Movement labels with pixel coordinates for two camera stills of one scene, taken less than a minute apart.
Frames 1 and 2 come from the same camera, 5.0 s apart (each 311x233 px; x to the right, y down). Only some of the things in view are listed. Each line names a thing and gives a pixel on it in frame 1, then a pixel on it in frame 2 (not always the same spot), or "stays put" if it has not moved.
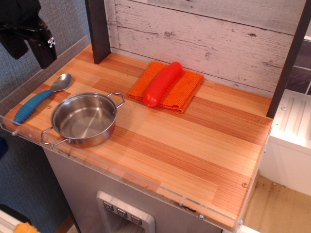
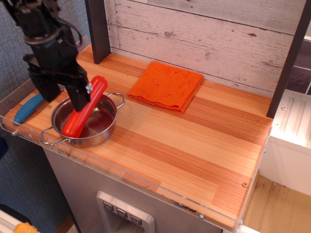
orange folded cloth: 177,96 stays put
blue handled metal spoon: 61,83 stays put
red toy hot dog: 162,83 to 76,122
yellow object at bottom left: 25,228 stays put
